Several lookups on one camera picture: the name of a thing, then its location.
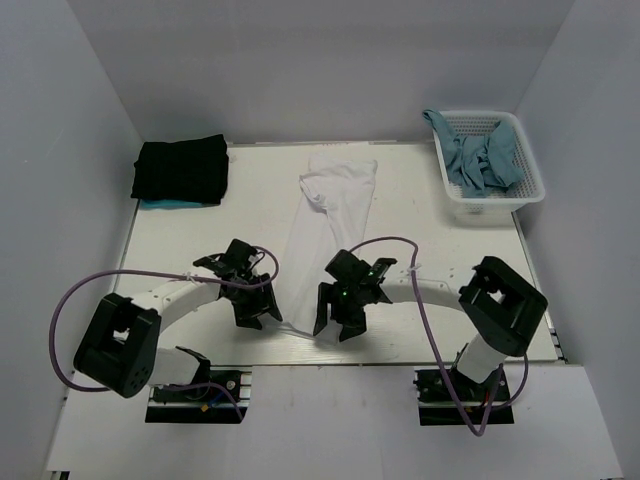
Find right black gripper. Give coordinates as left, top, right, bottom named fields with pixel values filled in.
left=314, top=282, right=368, bottom=342

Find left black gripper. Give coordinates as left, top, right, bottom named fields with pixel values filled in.
left=226, top=272, right=283, bottom=329

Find white t shirt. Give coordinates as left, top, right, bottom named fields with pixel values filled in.
left=274, top=153, right=378, bottom=340

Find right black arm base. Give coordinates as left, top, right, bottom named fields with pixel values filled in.
left=413, top=368, right=515, bottom=427

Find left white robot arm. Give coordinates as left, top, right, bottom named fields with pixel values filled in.
left=73, top=274, right=282, bottom=399

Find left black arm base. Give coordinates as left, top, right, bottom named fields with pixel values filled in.
left=145, top=367, right=252, bottom=425

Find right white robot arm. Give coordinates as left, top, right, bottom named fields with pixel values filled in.
left=313, top=250, right=548, bottom=399

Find folded teal t shirt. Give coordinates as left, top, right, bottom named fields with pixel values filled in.
left=139, top=200, right=205, bottom=210

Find folded black t shirt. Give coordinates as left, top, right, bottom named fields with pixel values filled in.
left=131, top=134, right=230, bottom=205

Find white plastic basket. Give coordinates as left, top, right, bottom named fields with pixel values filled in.
left=422, top=109, right=546, bottom=222

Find light blue crumpled t shirt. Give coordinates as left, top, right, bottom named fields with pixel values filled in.
left=422, top=110, right=524, bottom=198

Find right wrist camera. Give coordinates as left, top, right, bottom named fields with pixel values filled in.
left=325, top=249, right=397, bottom=286

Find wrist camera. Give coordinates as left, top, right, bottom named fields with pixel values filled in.
left=325, top=249, right=397, bottom=286
left=193, top=239, right=258, bottom=278

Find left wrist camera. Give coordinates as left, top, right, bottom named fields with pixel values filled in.
left=193, top=239, right=258, bottom=278

